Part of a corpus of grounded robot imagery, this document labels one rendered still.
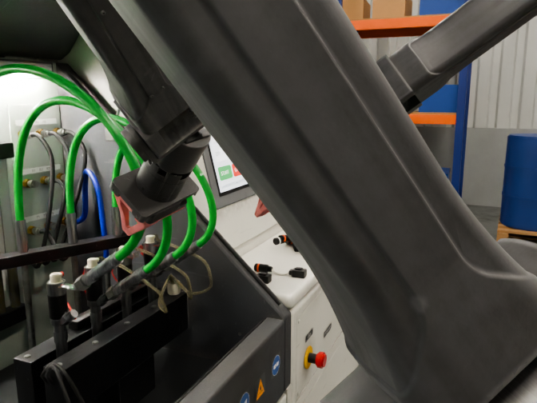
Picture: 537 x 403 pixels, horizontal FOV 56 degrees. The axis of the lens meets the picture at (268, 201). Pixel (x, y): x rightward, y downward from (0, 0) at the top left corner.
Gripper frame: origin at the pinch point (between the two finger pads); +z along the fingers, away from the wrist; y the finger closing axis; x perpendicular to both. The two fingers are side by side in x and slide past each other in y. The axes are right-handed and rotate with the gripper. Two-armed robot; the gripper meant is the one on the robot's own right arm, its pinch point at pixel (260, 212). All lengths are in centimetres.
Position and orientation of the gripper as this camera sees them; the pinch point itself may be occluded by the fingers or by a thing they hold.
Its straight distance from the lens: 76.1
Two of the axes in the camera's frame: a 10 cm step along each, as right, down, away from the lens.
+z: -5.6, 5.9, 5.8
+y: -5.4, -7.9, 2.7
